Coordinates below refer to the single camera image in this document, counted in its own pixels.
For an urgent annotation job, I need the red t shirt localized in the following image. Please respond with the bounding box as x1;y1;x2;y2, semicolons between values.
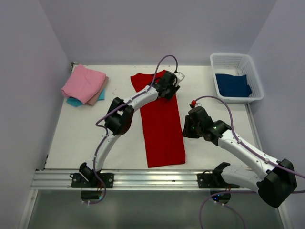
130;69;186;168

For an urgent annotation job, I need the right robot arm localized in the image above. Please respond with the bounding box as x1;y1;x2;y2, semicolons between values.
183;106;297;208

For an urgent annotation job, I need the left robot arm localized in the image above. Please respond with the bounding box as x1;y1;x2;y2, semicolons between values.
72;71;185;188

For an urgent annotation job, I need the blue t shirt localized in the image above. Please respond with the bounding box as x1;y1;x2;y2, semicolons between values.
215;73;252;97

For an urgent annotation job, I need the white plastic basket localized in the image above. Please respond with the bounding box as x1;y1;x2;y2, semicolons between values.
210;53;264;104

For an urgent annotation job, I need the beige folded t shirt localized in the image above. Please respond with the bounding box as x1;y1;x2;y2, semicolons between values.
86;76;109;106

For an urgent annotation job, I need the pink folded t shirt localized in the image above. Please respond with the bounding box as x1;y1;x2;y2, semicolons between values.
61;64;106;104

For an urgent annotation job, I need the teal folded t shirt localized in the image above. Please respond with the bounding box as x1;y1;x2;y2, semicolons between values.
66;89;105;107

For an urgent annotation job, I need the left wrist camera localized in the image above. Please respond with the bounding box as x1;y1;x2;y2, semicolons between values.
175;72;185;86

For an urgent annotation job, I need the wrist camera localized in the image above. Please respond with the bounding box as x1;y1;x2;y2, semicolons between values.
175;72;185;86
190;100;202;109

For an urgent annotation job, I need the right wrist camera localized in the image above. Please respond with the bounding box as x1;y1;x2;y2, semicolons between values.
190;100;202;109

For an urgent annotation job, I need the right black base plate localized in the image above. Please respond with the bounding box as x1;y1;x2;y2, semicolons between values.
197;171;240;189

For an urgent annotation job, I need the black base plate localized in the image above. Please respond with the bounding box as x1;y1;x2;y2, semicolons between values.
69;173;114;188
197;171;240;189

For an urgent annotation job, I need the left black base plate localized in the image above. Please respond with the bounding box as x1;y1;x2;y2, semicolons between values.
69;173;114;188

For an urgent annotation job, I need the aluminium mounting rail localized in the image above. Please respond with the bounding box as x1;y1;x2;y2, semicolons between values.
30;167;263;191

